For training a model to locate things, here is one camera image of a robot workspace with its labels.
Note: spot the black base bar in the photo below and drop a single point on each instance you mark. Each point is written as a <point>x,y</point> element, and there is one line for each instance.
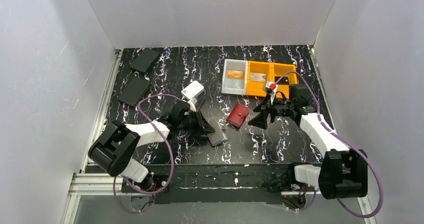
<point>218,182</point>

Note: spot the black ridged block near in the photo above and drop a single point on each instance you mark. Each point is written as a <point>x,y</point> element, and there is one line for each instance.
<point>134,92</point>

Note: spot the black ridged block far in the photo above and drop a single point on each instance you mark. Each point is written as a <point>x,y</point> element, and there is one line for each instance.
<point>144,61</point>

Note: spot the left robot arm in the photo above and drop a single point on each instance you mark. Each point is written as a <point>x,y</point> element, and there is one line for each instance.
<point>113,150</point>

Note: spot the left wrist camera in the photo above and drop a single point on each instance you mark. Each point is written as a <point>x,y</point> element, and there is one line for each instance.
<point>192,103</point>

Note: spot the red card holder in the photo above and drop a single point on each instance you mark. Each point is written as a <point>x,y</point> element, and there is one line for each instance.
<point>238,115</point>

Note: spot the orange plastic bin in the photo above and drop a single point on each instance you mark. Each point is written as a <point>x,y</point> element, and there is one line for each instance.
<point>254,88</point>
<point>280,69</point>

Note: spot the black credit card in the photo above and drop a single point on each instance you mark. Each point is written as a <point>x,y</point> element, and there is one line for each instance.
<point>283,81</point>

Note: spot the black comb piece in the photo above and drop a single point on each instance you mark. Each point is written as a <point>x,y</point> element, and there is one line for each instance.
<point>199,104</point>

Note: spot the white box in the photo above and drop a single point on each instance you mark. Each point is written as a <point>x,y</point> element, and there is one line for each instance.
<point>192,90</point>

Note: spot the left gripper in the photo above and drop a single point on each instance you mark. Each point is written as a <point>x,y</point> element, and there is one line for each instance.
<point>199,121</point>

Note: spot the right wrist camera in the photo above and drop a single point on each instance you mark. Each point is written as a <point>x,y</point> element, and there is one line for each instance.
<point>270,89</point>

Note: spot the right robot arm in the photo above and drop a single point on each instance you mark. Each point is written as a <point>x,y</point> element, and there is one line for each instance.
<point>343,172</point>

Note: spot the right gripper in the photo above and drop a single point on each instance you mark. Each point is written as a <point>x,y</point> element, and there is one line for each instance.
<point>271,109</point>

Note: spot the aluminium frame rail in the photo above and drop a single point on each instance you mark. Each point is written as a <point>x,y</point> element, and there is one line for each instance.
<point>83,183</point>

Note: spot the black ridged block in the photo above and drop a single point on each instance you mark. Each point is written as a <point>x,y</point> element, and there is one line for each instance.
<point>144,61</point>
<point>134,92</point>

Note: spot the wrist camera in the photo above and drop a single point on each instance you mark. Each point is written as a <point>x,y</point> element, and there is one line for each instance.
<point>192,103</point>
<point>270,89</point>

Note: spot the white plastic bin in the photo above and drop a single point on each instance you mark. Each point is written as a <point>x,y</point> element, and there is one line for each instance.
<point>234,80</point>

